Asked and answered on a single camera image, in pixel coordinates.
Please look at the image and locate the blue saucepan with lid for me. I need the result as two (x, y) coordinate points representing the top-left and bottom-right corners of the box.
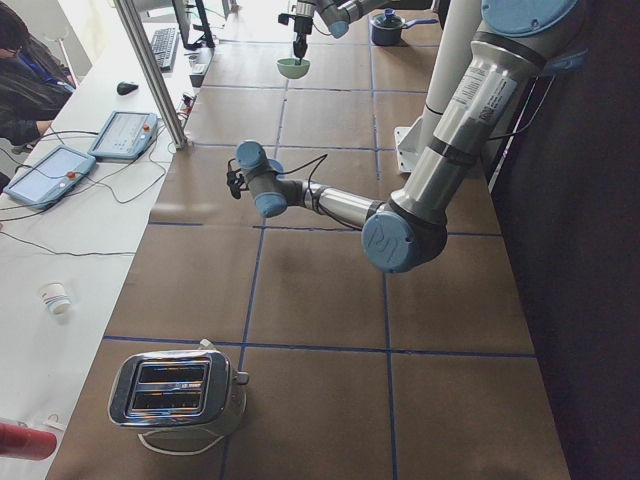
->
(370, 8), (439, 46)

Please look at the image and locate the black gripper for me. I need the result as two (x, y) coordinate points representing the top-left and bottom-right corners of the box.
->
(293, 16), (311, 56)

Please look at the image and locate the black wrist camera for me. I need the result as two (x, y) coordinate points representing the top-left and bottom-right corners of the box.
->
(226, 158), (248, 200)

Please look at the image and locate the black computer mouse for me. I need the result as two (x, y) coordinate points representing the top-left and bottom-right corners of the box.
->
(116, 82), (139, 96)

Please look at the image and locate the teach pendant far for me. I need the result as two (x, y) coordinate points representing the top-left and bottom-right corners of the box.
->
(88, 111), (158, 163)

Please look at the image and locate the black monitor stand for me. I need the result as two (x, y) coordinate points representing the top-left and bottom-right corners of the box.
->
(172, 0), (215, 51)

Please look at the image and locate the black keyboard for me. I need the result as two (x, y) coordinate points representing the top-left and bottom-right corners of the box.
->
(150, 27), (178, 72)

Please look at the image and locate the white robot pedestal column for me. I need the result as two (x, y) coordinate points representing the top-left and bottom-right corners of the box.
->
(423, 0), (481, 120)

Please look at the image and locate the teach pendant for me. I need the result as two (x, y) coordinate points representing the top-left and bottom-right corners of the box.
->
(4, 145), (96, 210)
(88, 111), (158, 163)

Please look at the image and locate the red cylinder bottle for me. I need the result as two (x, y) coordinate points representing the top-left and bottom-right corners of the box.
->
(1, 423), (58, 460)

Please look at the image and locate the aluminium frame post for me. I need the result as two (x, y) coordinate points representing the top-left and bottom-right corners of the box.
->
(114, 0), (188, 150)

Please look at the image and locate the green bowl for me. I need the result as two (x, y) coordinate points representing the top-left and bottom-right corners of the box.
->
(276, 57), (311, 79)

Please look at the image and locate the seated person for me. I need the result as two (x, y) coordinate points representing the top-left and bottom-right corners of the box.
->
(1, 3), (75, 147)

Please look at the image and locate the teach pendant near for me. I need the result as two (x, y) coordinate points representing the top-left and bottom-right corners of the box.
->
(4, 145), (96, 210)

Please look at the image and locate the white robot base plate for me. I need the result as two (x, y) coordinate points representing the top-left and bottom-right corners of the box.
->
(394, 124), (423, 174)

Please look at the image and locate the paper cup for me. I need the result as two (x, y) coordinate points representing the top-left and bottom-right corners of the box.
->
(38, 282), (71, 315)

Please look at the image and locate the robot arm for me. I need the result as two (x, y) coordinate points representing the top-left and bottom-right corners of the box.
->
(227, 1), (586, 273)
(278, 0), (439, 61)

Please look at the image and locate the white toaster power cable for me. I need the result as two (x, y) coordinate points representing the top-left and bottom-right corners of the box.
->
(137, 429), (226, 456)

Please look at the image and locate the chrome two-slot toaster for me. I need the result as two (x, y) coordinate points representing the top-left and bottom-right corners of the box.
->
(108, 343), (250, 440)

